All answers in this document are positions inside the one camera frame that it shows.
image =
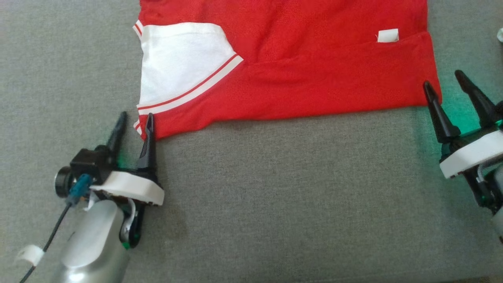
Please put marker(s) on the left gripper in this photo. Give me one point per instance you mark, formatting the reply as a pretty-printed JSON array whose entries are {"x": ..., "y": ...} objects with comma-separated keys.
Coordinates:
[{"x": 133, "y": 188}]

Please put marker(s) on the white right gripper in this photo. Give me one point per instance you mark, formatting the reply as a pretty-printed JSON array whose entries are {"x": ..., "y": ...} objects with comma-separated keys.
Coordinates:
[{"x": 471, "y": 155}]

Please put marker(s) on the red and white jersey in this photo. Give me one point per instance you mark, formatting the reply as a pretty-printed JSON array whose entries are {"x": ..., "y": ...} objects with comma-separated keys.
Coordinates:
[{"x": 314, "y": 70}]

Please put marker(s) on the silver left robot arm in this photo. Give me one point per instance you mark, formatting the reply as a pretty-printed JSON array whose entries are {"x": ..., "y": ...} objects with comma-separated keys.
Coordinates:
[{"x": 94, "y": 243}]

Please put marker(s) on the small white object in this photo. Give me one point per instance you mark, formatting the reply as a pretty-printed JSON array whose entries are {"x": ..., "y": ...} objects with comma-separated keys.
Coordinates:
[{"x": 500, "y": 35}]

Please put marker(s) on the grey sofa seat cushion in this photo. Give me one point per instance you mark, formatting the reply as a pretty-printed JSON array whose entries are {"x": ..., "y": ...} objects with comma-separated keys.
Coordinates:
[{"x": 275, "y": 196}]

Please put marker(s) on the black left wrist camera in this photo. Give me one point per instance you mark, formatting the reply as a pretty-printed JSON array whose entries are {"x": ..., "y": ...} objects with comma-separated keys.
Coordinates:
[{"x": 88, "y": 163}]

